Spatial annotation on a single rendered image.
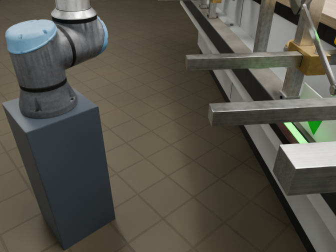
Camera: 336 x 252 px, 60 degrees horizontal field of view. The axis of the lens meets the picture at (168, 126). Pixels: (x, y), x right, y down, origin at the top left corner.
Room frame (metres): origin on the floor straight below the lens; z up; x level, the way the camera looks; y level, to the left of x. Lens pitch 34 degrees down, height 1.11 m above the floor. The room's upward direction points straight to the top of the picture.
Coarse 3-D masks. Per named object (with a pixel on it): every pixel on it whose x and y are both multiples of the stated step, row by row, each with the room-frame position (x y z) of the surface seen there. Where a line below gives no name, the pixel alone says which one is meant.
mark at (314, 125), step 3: (321, 120) 0.55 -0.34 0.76; (309, 123) 0.58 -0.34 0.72; (312, 123) 0.57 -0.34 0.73; (315, 123) 0.56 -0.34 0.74; (318, 123) 0.55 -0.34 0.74; (309, 126) 0.58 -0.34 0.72; (312, 126) 0.57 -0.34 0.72; (315, 126) 0.56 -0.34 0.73; (318, 126) 0.55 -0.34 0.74; (312, 129) 0.57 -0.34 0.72; (315, 129) 0.56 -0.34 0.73; (312, 132) 0.56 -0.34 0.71
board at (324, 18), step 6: (276, 0) 1.27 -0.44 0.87; (282, 0) 1.22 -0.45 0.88; (288, 0) 1.17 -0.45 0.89; (300, 0) 1.13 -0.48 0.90; (330, 0) 1.13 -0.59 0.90; (288, 6) 1.16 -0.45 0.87; (324, 6) 1.03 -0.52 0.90; (330, 6) 1.03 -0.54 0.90; (324, 12) 0.94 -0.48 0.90; (330, 12) 0.94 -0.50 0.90; (324, 18) 0.92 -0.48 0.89; (330, 18) 0.89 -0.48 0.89; (330, 24) 0.88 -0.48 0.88
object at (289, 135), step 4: (280, 124) 0.61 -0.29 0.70; (284, 124) 0.61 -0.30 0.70; (280, 128) 0.60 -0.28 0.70; (284, 128) 0.60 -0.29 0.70; (284, 132) 0.58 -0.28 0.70; (288, 132) 0.58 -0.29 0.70; (288, 136) 0.56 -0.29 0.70; (292, 136) 0.56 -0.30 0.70; (292, 140) 0.55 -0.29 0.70; (296, 140) 0.55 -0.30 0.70
